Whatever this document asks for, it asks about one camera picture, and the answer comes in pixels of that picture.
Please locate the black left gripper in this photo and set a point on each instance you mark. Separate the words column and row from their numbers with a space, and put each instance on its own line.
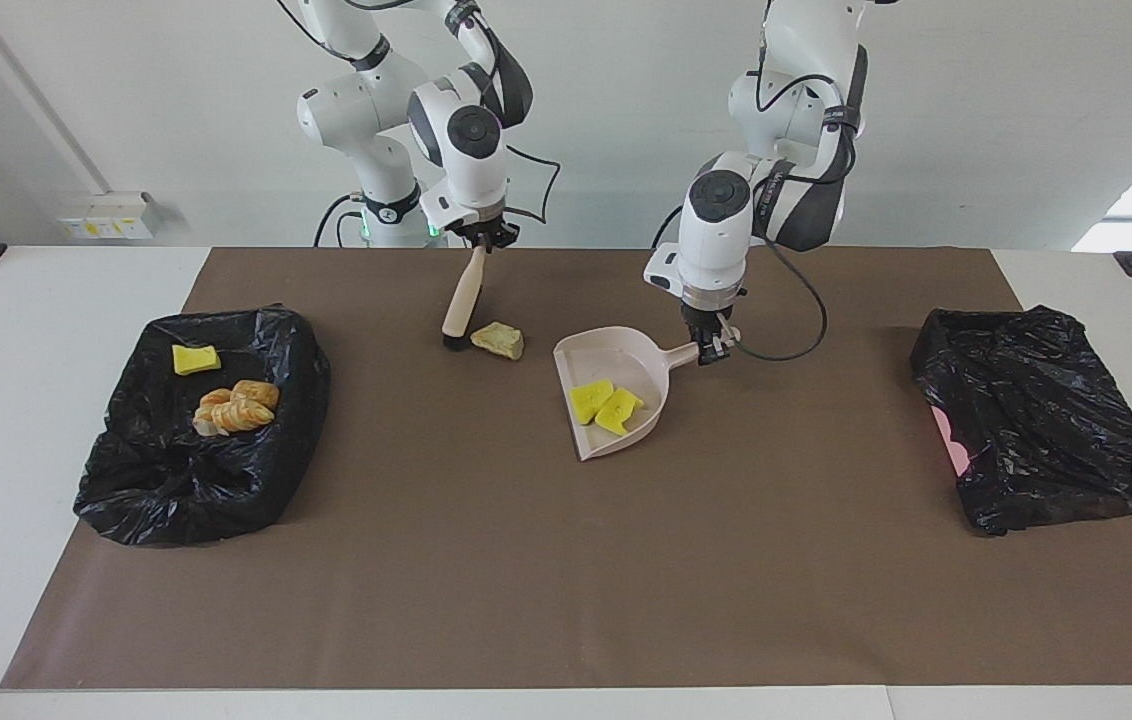
column 708, row 320

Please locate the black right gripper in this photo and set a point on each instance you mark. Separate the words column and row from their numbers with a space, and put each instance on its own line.
column 486, row 235

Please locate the beige plastic dustpan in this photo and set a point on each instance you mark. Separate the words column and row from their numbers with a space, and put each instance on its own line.
column 616, row 355

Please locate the yellow notched sponge piece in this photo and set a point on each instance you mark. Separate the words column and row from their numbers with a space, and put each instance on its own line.
column 621, row 412

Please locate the brown sponge chunk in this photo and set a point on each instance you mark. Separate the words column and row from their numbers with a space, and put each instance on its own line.
column 256, row 394

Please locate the yellow sponge wedge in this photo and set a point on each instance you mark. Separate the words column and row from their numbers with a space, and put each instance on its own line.
column 196, row 360

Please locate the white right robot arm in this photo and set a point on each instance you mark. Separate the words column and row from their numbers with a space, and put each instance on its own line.
column 471, row 150

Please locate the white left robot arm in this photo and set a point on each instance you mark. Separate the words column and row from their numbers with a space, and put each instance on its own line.
column 716, row 230

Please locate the pink plastic bin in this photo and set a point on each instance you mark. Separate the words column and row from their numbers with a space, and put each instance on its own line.
column 951, row 445

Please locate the black plastic trash bag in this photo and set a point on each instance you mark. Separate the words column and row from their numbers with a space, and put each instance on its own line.
column 1046, row 430
column 176, row 490

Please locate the brown table mat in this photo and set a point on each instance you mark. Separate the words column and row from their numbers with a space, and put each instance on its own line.
column 566, row 620

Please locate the white wall outlet box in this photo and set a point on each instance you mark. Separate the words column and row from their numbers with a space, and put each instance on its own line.
column 111, row 215

